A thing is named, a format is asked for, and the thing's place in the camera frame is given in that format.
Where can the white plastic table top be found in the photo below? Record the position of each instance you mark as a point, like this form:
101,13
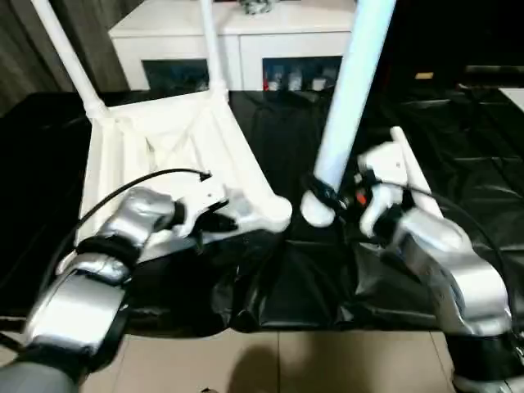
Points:
229,163

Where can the white plastic table leg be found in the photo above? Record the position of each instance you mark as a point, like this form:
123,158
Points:
421,176
352,102
69,53
213,45

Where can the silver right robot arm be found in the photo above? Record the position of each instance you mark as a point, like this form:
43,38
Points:
458,278

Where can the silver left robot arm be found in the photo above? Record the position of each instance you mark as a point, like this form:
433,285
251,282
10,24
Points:
94,286

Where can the black mat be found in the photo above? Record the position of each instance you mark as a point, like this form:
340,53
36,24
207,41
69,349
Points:
286,278

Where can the small yellow tag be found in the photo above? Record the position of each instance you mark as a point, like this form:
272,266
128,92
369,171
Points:
424,75

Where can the white flat panel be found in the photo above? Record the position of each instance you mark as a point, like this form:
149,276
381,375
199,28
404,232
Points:
515,102

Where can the white cabinet with glass doors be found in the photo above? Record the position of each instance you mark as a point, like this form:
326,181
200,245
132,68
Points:
172,41

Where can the black metal bar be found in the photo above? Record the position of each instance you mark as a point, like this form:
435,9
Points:
495,69

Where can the dark crumpled plastic bag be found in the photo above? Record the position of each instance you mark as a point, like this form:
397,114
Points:
257,6

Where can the grey curtain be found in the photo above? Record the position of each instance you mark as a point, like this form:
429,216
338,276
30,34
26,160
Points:
49,49

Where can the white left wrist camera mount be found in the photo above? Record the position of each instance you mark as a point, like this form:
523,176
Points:
204,198

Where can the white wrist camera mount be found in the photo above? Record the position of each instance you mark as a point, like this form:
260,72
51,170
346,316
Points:
204,198
385,163

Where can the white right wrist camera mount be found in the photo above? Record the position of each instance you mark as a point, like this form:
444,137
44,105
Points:
385,163

